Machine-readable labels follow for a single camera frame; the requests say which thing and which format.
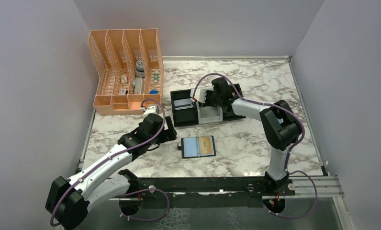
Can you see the gold card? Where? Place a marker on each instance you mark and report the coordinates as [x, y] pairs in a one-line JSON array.
[[206, 146]]

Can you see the peach plastic file organizer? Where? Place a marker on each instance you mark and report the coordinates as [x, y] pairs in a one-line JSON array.
[[115, 53]]

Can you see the white middle card bin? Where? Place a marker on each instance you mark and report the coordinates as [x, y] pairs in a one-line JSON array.
[[205, 112]]

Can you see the green white small tube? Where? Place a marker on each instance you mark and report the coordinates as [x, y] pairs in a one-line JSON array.
[[156, 77]]

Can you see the black mounting rail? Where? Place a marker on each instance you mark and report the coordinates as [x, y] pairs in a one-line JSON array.
[[209, 191]]

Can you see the silver card in left bin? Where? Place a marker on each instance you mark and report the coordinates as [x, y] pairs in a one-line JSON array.
[[183, 104]]

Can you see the black right card bin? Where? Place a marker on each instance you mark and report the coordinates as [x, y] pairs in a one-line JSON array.
[[232, 104]]

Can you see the black leather card holder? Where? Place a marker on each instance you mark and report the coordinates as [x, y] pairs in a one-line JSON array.
[[189, 148]]

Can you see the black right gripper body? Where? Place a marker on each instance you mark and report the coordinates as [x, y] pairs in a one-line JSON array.
[[211, 99]]

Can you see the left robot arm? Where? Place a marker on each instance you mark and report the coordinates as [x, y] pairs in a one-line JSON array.
[[70, 200]]

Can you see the grey flat box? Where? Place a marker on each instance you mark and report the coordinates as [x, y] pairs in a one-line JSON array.
[[138, 85]]

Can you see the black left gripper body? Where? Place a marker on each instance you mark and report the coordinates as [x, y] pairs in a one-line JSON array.
[[165, 135]]

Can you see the black card bin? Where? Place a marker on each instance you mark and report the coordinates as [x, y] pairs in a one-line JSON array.
[[232, 104], [186, 117]]

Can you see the black left card bin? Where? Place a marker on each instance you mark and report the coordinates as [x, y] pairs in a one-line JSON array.
[[186, 117]]

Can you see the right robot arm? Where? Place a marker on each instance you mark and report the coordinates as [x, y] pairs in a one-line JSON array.
[[281, 127]]

